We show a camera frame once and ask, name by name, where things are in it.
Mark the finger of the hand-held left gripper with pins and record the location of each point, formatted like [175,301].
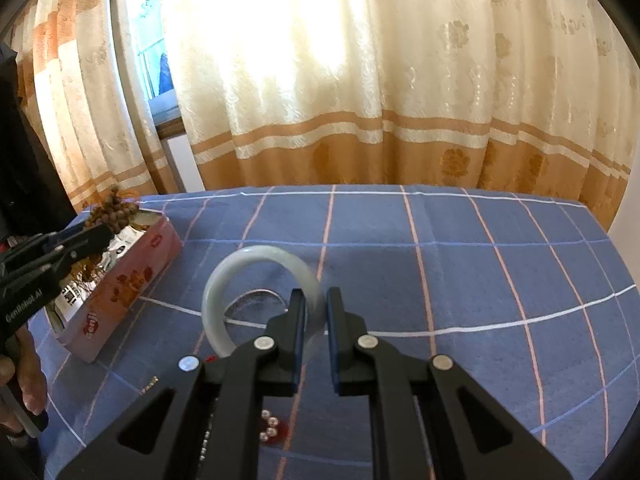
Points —
[35,275]
[85,240]

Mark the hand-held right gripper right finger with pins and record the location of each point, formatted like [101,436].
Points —
[333,345]

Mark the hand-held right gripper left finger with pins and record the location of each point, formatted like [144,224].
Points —
[299,340]

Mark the pink tin box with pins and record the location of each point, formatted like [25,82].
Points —
[125,290]

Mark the thin silver bangle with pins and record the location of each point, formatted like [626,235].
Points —
[250,291]

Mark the white jade bangle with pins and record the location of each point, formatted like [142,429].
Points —
[220,280]

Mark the person's left hand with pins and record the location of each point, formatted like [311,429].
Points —
[30,385]

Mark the wooden window sill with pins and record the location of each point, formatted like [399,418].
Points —
[170,122]

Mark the blue checked cloth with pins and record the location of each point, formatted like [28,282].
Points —
[475,285]

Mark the narrow cream orange curtain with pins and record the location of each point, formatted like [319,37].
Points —
[85,85]

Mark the window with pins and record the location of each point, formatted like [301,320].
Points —
[155,50]

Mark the wide cream orange curtain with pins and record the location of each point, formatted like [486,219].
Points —
[400,85]

